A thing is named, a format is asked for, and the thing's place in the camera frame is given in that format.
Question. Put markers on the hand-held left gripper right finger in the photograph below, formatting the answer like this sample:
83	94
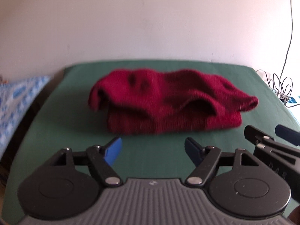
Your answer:
193	151

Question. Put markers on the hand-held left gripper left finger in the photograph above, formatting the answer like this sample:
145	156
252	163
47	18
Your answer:
114	151

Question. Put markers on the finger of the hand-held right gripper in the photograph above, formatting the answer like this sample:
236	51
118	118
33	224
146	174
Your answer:
255	136
287	133

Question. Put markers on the dark red knitted sweater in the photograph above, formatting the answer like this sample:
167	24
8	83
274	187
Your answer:
164	103

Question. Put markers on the green table cloth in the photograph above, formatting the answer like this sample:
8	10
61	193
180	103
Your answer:
70	112

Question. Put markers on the blue white patterned cloth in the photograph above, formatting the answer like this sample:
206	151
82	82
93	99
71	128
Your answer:
18	103

